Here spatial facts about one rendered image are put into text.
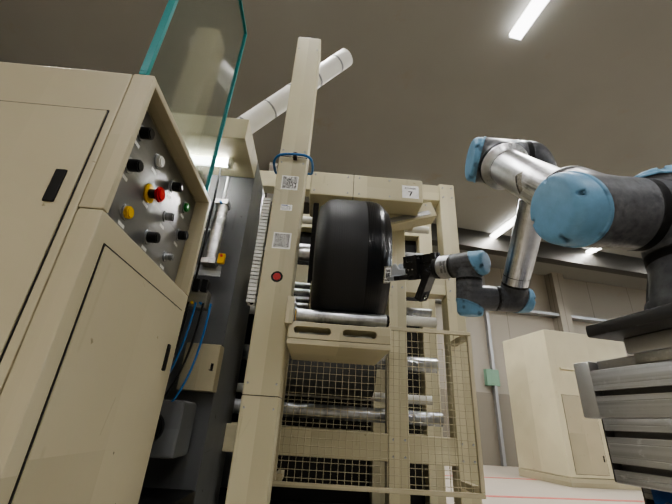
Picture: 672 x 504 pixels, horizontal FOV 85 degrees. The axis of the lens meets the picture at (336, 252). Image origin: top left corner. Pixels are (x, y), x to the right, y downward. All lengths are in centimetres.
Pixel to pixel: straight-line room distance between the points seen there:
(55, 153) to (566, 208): 96
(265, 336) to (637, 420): 107
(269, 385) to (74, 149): 91
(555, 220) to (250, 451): 112
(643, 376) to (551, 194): 30
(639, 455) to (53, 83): 132
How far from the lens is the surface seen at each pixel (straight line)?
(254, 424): 138
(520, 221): 113
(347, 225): 135
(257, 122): 235
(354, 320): 134
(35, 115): 106
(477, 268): 114
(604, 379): 77
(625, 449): 76
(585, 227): 65
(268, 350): 140
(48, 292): 81
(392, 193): 201
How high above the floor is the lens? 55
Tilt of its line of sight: 25 degrees up
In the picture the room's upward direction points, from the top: 4 degrees clockwise
